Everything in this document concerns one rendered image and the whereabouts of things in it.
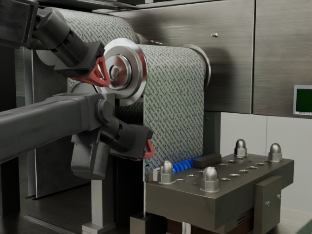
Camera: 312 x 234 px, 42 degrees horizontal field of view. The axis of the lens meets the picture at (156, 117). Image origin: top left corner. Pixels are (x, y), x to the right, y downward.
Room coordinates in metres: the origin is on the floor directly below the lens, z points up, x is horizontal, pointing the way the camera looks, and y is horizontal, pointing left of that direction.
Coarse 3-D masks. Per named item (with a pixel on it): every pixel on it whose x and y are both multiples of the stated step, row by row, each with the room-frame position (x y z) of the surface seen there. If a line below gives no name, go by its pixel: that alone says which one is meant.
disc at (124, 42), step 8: (112, 40) 0.91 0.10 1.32; (120, 40) 0.90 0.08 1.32; (128, 40) 0.88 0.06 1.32; (104, 48) 0.93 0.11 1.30; (136, 48) 0.87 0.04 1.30; (144, 56) 0.86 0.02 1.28; (144, 64) 0.86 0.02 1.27; (144, 72) 0.86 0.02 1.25; (144, 80) 0.86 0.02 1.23; (144, 88) 0.86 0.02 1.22; (136, 96) 0.87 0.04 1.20; (120, 104) 0.90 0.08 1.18; (128, 104) 0.88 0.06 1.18
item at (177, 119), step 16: (144, 96) 0.86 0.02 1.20; (160, 96) 0.90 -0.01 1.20; (176, 96) 0.95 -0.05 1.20; (192, 96) 1.00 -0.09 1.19; (144, 112) 0.86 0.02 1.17; (160, 112) 0.90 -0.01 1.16; (176, 112) 0.95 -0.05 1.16; (192, 112) 1.01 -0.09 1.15; (160, 128) 0.90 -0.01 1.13; (176, 128) 0.95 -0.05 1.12; (192, 128) 1.01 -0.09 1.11; (160, 144) 0.90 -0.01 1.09; (176, 144) 0.95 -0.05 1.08; (192, 144) 1.01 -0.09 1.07; (144, 160) 0.86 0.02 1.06; (160, 160) 0.91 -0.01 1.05; (176, 160) 0.96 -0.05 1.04; (144, 176) 0.86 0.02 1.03
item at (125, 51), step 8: (112, 48) 0.90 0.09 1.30; (120, 48) 0.89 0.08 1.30; (128, 48) 0.88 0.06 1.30; (104, 56) 0.92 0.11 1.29; (128, 56) 0.87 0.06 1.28; (136, 56) 0.87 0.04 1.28; (136, 64) 0.86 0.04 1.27; (136, 72) 0.86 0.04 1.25; (136, 80) 0.86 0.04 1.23; (104, 88) 0.92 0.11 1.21; (128, 88) 0.88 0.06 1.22; (136, 88) 0.87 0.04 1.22; (120, 96) 0.89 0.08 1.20; (128, 96) 0.88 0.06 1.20
